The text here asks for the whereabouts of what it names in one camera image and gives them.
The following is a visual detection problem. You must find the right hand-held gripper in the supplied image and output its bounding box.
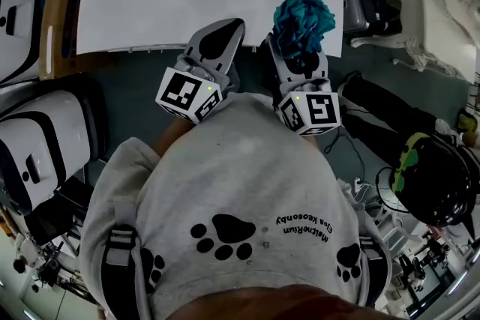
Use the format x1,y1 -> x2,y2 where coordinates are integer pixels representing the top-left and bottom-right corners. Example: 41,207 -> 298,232
265,31 -> 341,136

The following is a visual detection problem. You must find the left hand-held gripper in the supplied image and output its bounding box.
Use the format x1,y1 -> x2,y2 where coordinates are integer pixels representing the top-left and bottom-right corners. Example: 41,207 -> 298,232
154,17 -> 247,124

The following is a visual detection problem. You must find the teal cloth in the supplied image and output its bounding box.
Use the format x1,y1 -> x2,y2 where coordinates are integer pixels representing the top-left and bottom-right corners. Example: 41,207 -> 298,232
272,0 -> 337,59

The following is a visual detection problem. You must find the person's left forearm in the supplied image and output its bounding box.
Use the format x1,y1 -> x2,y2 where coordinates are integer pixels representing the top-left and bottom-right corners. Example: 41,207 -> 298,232
151,115 -> 196,158

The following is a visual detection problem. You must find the person's grey paw-print shirt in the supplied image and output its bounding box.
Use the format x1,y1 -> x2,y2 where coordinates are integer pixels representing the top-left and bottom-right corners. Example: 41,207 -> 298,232
78,91 -> 393,320

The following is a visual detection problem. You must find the brown cardboard box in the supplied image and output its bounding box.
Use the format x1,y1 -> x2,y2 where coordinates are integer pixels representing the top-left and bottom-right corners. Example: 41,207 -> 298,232
38,0 -> 113,82

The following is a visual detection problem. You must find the black helmet with green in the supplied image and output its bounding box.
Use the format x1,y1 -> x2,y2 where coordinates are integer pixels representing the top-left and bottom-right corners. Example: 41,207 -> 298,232
388,130 -> 474,228

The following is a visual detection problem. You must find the white and black machine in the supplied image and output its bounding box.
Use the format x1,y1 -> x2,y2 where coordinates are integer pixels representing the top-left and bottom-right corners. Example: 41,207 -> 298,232
0,88 -> 110,217
0,0 -> 44,87

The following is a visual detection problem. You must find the yellow-green item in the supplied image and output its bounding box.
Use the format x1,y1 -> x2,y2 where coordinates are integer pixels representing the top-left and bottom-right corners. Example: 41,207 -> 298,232
457,110 -> 476,132

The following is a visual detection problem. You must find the white ornate vanity with mirror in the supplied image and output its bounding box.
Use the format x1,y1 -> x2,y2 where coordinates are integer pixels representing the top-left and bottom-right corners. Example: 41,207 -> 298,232
350,0 -> 480,83

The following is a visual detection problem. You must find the black chair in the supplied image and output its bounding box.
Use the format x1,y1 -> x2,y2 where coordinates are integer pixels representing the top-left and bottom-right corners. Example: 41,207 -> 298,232
22,157 -> 110,244

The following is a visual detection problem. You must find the black floor cable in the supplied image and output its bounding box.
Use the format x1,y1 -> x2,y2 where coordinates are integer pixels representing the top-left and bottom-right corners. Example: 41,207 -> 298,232
324,123 -> 367,181

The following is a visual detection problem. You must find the black grey shoulder strap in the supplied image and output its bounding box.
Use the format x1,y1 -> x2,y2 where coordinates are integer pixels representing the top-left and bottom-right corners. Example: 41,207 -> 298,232
100,224 -> 166,320
358,235 -> 393,308

